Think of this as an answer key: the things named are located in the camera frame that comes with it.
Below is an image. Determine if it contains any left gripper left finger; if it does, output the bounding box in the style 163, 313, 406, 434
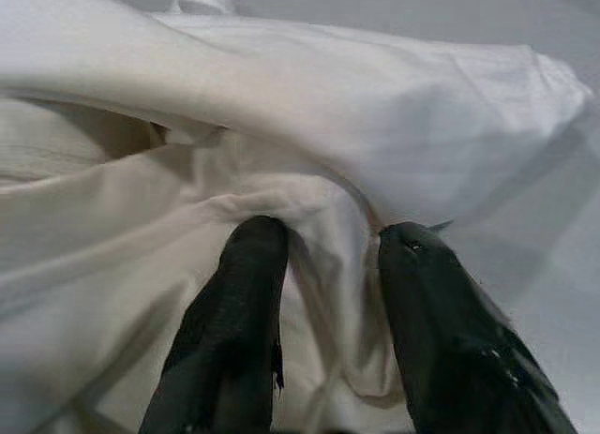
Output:
139, 216, 291, 434

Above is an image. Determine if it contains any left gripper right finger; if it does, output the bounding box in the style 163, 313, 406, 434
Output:
377, 220, 582, 434

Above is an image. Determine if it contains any white t-shirt black print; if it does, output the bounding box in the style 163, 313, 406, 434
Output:
0, 0, 595, 434

